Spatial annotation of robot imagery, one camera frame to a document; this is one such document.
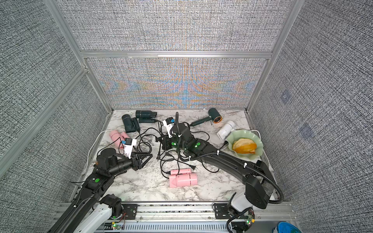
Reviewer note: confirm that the pink folded hair dryer front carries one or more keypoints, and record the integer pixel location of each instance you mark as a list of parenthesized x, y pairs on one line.
[(182, 178)]

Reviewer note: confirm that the bread roll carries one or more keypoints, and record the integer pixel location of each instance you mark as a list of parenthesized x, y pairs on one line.
[(244, 146)]

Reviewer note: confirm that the blue round object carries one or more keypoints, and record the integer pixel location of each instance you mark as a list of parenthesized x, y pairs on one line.
[(285, 227)]

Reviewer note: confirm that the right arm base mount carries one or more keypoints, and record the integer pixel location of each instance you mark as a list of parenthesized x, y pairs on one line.
[(237, 221)]

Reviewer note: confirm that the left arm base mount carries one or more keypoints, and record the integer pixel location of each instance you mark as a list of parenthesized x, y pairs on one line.
[(117, 210)]

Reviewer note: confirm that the dark green hair dryer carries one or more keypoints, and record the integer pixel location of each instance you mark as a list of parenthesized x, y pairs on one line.
[(146, 116), (131, 124)]

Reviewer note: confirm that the pink hair dryer left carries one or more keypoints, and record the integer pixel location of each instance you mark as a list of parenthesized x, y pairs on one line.
[(118, 138)]

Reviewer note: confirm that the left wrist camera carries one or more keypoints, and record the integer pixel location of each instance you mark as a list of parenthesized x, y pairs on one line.
[(128, 144)]

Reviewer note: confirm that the dark green hair dryer left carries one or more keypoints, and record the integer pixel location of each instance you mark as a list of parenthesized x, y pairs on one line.
[(131, 124)]

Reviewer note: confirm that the white hair dryer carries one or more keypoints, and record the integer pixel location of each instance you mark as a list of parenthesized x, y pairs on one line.
[(226, 130)]

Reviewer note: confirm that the green hair dryer orange nozzle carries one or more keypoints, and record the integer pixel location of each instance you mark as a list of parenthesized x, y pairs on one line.
[(213, 115)]

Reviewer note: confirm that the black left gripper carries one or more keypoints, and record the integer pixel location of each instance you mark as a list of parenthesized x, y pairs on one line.
[(136, 160)]

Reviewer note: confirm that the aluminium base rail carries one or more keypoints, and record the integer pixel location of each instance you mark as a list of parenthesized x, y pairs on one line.
[(167, 217)]

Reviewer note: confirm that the dark green hair dryer back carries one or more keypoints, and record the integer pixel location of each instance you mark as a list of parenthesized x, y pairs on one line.
[(146, 116)]

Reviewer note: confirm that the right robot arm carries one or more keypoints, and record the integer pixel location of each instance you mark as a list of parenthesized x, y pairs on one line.
[(260, 186)]

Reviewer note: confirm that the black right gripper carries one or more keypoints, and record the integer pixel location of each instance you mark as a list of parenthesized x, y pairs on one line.
[(166, 143)]

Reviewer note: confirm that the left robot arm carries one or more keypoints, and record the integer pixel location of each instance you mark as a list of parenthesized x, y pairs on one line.
[(90, 206)]

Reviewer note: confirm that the light green scalloped plate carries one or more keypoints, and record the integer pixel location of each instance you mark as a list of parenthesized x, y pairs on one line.
[(236, 135)]

